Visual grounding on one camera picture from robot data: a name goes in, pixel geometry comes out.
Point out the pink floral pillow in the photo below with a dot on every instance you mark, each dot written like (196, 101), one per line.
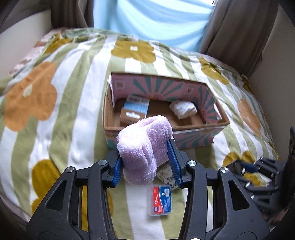
(36, 50)

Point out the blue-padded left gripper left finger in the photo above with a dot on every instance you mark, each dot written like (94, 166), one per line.
(76, 206)

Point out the floral striped blanket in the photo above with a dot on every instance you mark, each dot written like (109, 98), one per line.
(52, 110)

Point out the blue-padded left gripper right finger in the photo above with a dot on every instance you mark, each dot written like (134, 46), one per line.
(218, 206)

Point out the white patterned sock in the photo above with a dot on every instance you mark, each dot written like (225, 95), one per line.
(183, 109)

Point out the light blue white box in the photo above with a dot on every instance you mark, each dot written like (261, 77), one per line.
(134, 109)

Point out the brown right curtain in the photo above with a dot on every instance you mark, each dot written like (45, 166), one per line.
(237, 32)

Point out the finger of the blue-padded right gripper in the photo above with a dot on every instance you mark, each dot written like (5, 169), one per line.
(239, 168)
(271, 169)

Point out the brown left curtain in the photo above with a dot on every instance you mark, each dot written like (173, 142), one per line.
(72, 13)

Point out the pink teal cardboard box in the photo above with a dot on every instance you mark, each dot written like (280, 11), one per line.
(193, 131)

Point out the floral tissue pack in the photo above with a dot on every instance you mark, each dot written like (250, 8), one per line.
(164, 173)

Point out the red blue dental floss box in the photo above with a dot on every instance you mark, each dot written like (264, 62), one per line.
(159, 200)

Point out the brown curtain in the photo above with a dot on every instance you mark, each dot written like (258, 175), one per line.
(237, 32)
(72, 13)

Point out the light blue cloth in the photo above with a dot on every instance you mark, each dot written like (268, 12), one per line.
(173, 23)

